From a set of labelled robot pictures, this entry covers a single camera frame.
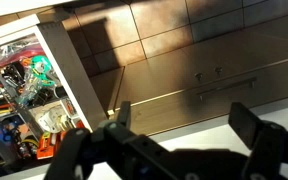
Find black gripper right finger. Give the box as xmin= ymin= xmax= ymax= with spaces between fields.
xmin=228 ymin=101 xmax=288 ymax=180

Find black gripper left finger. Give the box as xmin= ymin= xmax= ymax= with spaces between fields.
xmin=43 ymin=100 xmax=172 ymax=180

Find open wooden tool drawer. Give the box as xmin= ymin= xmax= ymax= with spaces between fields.
xmin=0 ymin=13 xmax=109 ymax=178

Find white plug adapter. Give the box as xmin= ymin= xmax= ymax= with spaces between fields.
xmin=37 ymin=106 xmax=72 ymax=134

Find black cylinder flashlight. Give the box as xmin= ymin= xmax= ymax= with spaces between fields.
xmin=52 ymin=85 xmax=69 ymax=100

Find small metal cabinet knob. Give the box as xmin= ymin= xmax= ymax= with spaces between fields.
xmin=194 ymin=72 xmax=205 ymax=83
xmin=214 ymin=66 xmax=224 ymax=77

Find brown wooden cabinet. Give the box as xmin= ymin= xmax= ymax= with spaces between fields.
xmin=114 ymin=11 xmax=288 ymax=111

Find green plastic tool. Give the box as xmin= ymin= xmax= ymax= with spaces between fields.
xmin=26 ymin=54 xmax=57 ymax=88

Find blue tool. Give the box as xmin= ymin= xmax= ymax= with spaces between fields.
xmin=0 ymin=118 xmax=17 ymax=145

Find clear plastic bag red contents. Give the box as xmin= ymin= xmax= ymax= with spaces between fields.
xmin=0 ymin=34 xmax=47 ymax=68

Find wooden drawer front with handle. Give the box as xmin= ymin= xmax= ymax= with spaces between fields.
xmin=112 ymin=55 xmax=288 ymax=137

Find metal bar drawer handle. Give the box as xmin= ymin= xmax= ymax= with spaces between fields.
xmin=197 ymin=77 xmax=258 ymax=101

